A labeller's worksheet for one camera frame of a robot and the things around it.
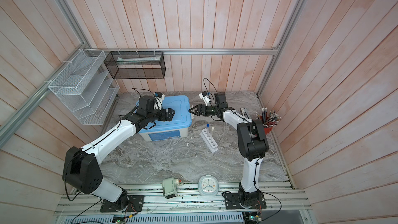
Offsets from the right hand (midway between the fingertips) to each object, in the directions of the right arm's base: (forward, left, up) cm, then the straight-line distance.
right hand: (193, 111), depth 91 cm
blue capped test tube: (-11, -9, +1) cm, 14 cm away
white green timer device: (-40, +10, -10) cm, 42 cm away
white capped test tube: (-13, -11, +1) cm, 17 cm away
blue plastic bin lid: (-8, +6, +3) cm, 10 cm away
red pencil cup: (-6, -43, +1) cm, 44 cm away
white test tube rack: (-16, -11, -11) cm, 22 cm away
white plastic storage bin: (-13, +16, -6) cm, 22 cm away
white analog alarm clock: (-38, -9, -12) cm, 41 cm away
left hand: (-5, +13, +4) cm, 15 cm away
